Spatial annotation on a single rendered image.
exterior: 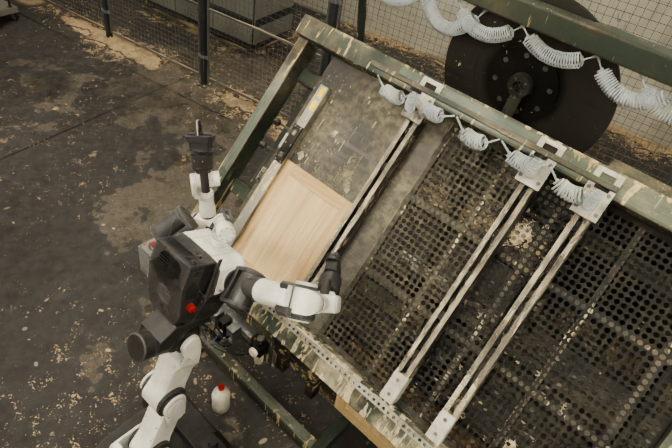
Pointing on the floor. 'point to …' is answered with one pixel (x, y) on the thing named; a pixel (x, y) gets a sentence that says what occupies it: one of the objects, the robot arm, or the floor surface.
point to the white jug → (220, 399)
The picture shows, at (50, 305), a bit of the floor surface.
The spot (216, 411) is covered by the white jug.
